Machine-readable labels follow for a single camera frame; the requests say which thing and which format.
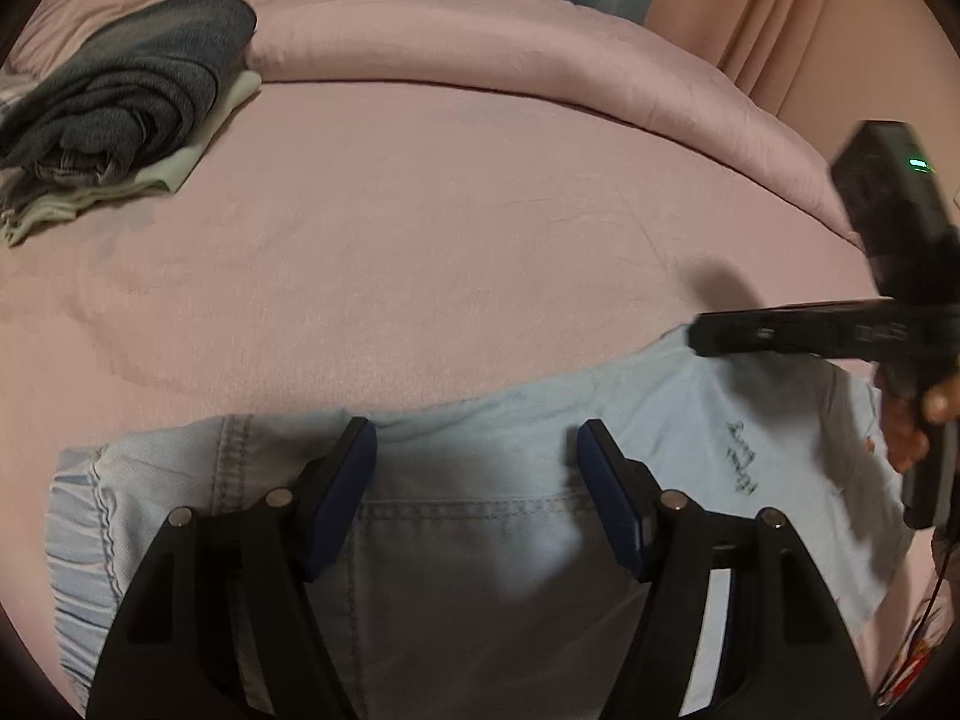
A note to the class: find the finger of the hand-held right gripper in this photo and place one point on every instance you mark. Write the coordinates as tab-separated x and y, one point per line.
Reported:
787	330

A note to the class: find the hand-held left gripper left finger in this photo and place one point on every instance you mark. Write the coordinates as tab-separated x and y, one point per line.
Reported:
341	495

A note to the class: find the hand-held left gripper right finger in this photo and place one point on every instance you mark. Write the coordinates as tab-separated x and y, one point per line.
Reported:
607	495

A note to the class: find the light blue denim pants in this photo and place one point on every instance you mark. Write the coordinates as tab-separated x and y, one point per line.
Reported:
487	465

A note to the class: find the person's right hand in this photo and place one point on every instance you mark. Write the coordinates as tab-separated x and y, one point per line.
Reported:
904	435

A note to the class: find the pink curtain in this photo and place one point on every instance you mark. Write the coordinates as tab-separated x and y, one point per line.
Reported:
787	15

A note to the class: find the pink bed sheet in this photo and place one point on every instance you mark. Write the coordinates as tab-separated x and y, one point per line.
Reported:
412	225

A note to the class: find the red and white printed item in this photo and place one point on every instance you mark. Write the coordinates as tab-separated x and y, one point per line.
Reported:
926	652

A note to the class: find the cream folded garment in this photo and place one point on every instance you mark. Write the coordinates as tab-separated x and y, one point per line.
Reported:
165	169

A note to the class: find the pink comforter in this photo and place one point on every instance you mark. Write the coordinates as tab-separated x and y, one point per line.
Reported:
487	37

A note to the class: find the dark blue folded garment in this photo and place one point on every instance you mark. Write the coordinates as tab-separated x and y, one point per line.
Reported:
135	82

